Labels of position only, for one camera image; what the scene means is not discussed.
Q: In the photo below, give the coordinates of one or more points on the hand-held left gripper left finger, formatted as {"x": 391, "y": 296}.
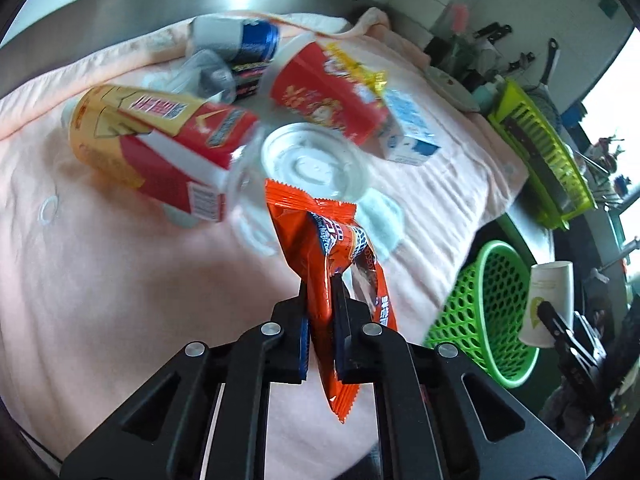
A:
{"x": 303, "y": 345}

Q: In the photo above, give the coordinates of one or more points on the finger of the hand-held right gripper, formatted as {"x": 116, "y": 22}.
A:
{"x": 555, "y": 317}

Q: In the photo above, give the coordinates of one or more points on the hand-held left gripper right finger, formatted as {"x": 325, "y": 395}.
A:
{"x": 339, "y": 345}

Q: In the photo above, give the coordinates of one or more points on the white paper cup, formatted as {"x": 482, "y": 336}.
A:
{"x": 550, "y": 285}

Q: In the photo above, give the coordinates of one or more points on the green plastic basket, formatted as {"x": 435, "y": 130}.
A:
{"x": 465, "y": 320}

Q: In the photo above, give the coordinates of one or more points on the orange snack wrapper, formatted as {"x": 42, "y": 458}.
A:
{"x": 320, "y": 240}

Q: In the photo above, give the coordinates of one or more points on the black cardboard box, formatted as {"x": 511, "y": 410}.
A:
{"x": 245, "y": 80}

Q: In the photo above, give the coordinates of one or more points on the blue white drink can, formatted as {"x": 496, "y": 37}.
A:
{"x": 250, "y": 40}

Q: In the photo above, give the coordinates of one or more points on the yellow-green dish rack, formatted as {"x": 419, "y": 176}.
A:
{"x": 545, "y": 160}

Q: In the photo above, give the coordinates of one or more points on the clear plastic dome lid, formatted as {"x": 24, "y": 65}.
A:
{"x": 310, "y": 160}

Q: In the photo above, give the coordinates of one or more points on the pink towel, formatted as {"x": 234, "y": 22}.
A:
{"x": 125, "y": 285}

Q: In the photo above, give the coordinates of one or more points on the blue white milk carton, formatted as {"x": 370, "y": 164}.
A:
{"x": 407, "y": 130}

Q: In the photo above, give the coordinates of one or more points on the white plate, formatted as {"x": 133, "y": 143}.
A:
{"x": 452, "y": 87}

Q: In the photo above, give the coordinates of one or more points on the red paper cup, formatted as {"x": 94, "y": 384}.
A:
{"x": 320, "y": 90}

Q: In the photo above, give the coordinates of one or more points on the frying pan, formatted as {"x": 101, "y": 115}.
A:
{"x": 552, "y": 60}

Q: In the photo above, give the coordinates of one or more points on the yellow red labelled drink bottle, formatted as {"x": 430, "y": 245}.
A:
{"x": 150, "y": 135}

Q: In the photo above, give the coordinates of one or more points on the yellow snack wrapper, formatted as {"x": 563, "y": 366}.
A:
{"x": 360, "y": 67}

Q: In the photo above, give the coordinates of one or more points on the clear plastic bag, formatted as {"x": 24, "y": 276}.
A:
{"x": 205, "y": 72}

